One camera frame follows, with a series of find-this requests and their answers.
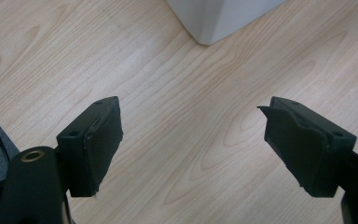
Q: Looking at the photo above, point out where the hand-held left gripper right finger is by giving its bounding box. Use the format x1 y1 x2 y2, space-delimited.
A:
256 95 358 199

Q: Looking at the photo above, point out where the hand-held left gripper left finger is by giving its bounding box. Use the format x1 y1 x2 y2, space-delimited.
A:
56 95 124 198

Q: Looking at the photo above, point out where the white box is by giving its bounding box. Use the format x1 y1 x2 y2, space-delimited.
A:
165 0 288 47

